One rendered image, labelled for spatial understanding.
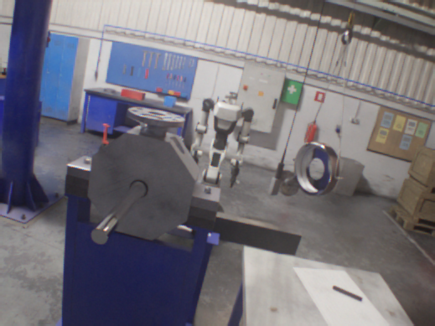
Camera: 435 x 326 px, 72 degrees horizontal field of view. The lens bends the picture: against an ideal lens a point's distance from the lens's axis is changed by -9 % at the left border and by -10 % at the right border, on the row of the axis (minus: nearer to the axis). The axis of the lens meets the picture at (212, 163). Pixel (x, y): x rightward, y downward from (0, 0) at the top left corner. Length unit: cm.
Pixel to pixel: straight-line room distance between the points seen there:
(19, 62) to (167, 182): 212
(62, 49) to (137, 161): 574
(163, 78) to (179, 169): 540
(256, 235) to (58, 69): 585
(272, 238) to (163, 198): 77
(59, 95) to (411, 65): 709
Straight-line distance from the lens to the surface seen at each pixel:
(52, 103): 723
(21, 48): 323
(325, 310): 145
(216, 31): 673
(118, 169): 152
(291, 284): 152
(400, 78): 739
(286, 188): 251
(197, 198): 148
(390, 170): 753
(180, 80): 668
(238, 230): 196
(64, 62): 705
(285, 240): 201
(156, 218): 155
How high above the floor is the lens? 166
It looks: 15 degrees down
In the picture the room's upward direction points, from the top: 13 degrees clockwise
